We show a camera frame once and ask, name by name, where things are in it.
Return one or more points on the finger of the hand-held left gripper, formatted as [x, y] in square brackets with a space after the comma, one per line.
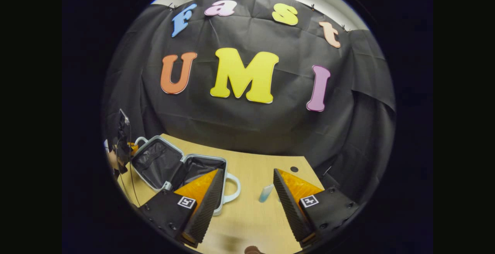
[133, 147]

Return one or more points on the pale blue skincare tube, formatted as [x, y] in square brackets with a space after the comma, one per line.
[266, 193]

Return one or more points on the dark tripod stand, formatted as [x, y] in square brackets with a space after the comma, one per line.
[124, 117]

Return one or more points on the black backdrop cloth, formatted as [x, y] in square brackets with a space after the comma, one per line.
[251, 130]

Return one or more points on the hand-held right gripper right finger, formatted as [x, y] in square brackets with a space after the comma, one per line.
[290, 207]

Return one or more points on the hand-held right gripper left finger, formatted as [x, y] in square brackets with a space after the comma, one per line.
[209, 207]

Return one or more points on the light blue suitcase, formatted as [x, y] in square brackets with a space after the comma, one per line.
[158, 163]

